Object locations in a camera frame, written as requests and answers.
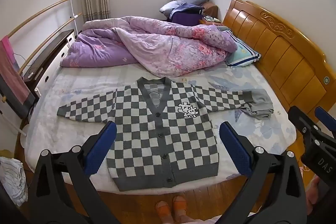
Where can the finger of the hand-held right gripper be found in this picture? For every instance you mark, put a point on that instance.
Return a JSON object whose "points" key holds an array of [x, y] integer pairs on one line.
{"points": [[302, 121], [326, 121]]}

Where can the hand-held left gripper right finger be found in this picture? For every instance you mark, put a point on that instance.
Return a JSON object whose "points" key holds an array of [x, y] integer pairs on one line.
{"points": [[235, 150]]}

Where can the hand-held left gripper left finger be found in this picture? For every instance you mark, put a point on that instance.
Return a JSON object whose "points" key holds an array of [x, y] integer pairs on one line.
{"points": [[101, 145]]}

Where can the grey white checkered cardigan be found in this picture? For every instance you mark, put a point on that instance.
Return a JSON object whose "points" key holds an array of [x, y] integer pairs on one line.
{"points": [[157, 140]]}

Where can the person's right hand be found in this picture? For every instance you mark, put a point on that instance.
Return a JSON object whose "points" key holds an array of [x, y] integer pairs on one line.
{"points": [[313, 193]]}

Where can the pale floral bed sheet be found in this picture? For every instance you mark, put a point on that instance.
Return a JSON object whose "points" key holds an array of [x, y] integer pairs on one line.
{"points": [[65, 134]]}

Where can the grey crumpled garment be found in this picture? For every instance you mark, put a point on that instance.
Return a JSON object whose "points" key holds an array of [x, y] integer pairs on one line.
{"points": [[258, 104]]}

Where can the wooden headboard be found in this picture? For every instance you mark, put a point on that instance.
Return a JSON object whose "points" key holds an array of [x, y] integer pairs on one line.
{"points": [[288, 56]]}

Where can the orange slipper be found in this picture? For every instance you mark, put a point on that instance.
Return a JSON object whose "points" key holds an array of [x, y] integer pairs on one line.
{"points": [[164, 211], [179, 204]]}

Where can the person's pink pants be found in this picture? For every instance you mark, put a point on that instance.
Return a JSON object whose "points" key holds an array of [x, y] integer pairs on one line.
{"points": [[189, 221]]}

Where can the teal blue-striped pillow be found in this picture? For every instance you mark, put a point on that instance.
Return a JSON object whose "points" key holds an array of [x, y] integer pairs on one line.
{"points": [[244, 52]]}

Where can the white drawer cabinet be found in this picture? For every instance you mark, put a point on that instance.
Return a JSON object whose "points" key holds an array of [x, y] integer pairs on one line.
{"points": [[53, 67]]}

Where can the white striped cloth heap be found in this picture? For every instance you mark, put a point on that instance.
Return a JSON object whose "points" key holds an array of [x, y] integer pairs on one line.
{"points": [[13, 182]]}

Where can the pink hanging towel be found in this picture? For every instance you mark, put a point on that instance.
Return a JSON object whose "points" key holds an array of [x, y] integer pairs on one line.
{"points": [[15, 87]]}

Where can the dark cabinet with white drawers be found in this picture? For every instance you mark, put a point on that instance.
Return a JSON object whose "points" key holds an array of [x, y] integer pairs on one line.
{"points": [[50, 52]]}

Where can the purple floral quilt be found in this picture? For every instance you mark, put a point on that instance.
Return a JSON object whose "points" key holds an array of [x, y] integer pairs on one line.
{"points": [[157, 48]]}

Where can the wooden nightstand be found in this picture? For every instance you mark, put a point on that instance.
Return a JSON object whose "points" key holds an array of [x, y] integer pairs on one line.
{"points": [[210, 21]]}

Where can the dark purple bag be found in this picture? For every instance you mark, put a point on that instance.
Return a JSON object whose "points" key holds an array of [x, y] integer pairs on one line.
{"points": [[183, 19]]}

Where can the grey purple pillow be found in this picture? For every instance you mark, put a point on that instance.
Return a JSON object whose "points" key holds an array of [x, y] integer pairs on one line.
{"points": [[183, 1]]}

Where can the wooden wall rail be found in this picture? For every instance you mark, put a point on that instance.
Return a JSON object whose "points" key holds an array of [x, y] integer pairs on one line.
{"points": [[42, 12], [47, 39]]}

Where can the white rail support pole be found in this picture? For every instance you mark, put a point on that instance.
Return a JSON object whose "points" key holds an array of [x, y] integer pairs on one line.
{"points": [[73, 16]]}

